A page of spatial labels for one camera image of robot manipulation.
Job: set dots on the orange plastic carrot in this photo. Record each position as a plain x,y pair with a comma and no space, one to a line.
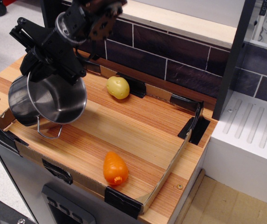
115,170

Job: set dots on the grey oven control panel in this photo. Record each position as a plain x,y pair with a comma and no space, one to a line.
65,211

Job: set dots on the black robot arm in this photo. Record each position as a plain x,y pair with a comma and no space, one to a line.
88,20

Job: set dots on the white toy sink drainboard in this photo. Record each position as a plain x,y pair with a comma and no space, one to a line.
237,151

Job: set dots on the stainless steel pot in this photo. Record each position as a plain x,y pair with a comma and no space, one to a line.
46,103

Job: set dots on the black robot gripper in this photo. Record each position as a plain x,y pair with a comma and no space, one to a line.
47,53

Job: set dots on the cardboard fence with black tape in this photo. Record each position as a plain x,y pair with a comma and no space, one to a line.
142,131

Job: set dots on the yellow plastic potato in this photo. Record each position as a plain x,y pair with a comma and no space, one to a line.
118,87

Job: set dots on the dark grey right upright post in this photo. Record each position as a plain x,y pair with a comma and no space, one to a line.
242,38

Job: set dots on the light wooden shelf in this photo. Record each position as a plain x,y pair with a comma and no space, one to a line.
180,24

